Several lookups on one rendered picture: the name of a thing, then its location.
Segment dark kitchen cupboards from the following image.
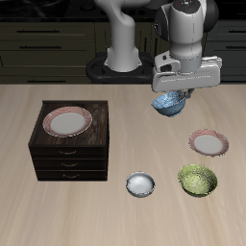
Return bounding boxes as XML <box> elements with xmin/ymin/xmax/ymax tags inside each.
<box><xmin>0</xmin><ymin>0</ymin><xmax>246</xmax><ymax>86</ymax></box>

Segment white plate with red rim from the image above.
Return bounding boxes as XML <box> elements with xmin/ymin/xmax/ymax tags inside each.
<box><xmin>42</xmin><ymin>106</ymin><xmax>94</xmax><ymax>138</ymax></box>
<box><xmin>187</xmin><ymin>129</ymin><xmax>231</xmax><ymax>158</ymax></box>

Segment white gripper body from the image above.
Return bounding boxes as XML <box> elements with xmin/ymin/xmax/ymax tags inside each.
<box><xmin>151</xmin><ymin>56</ymin><xmax>223</xmax><ymax>94</ymax></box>

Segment dark wooden drawer cabinet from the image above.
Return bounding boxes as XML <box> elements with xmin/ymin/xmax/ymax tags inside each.
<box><xmin>27</xmin><ymin>99</ymin><xmax>111</xmax><ymax>183</ymax></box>

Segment blue patterned bowl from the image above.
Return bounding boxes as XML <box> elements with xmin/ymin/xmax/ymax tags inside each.
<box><xmin>151</xmin><ymin>90</ymin><xmax>188</xmax><ymax>118</ymax></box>

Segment green bowl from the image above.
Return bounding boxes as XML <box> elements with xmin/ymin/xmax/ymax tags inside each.
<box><xmin>177</xmin><ymin>163</ymin><xmax>219</xmax><ymax>198</ymax></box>

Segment white bowl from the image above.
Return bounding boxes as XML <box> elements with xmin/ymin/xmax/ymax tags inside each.
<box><xmin>125</xmin><ymin>171</ymin><xmax>157</xmax><ymax>199</ymax></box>

